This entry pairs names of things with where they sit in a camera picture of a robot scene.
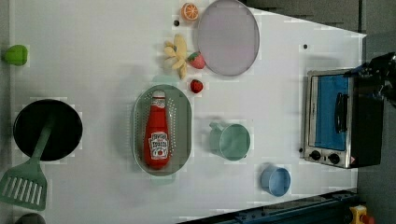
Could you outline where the peeled banana toy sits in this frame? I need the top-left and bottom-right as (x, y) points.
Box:
(163, 34), (187, 79)

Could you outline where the green mug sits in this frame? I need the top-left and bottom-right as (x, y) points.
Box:
(209, 122), (250, 161)

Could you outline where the green slotted spatula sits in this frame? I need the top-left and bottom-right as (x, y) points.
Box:
(0, 116), (55, 211)

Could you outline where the pink strawberry toy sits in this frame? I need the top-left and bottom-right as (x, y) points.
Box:
(187, 51), (205, 69)

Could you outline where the blue cup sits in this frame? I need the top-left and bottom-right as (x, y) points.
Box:
(261, 164), (291, 197)

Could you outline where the green pepper toy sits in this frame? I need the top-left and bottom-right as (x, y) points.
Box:
(4, 45), (28, 66)

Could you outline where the red strawberry toy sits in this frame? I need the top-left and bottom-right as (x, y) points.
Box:
(190, 79), (204, 93)

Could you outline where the orange slice toy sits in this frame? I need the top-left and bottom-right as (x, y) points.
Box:
(180, 3), (199, 21)

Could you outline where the black frying pan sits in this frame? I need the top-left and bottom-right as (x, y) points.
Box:
(13, 99), (83, 161)

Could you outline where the dark round object bottom left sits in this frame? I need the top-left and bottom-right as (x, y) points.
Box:
(14, 213), (46, 224)

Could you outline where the yellow red clamp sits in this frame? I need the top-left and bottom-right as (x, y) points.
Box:
(349, 205), (375, 224)

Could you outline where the silver toaster oven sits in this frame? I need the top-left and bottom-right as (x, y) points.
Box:
(304, 69), (384, 169)

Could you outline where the red plush ketchup bottle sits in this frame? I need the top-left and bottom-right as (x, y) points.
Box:
(144, 91), (170, 170)

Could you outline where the lavender round plate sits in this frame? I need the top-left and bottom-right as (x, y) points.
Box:
(197, 0), (260, 77)

